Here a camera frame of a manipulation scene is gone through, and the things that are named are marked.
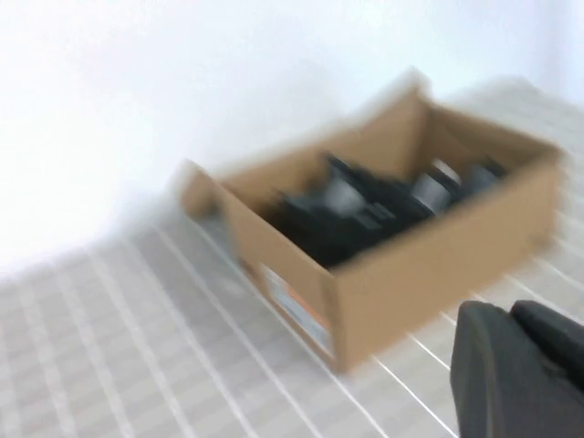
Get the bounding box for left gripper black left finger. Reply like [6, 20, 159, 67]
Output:
[449, 299, 584, 438]

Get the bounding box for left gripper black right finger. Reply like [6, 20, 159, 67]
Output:
[507, 298, 584, 393]

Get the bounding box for brown cardboard shoe box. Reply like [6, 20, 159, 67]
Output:
[179, 67, 572, 374]

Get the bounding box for black parts in box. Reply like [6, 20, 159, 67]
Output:
[266, 153, 402, 271]

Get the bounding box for black sneaker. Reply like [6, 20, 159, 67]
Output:
[378, 157, 508, 250]

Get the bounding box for gray white-grid tablecloth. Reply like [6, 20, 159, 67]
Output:
[0, 77, 584, 438]

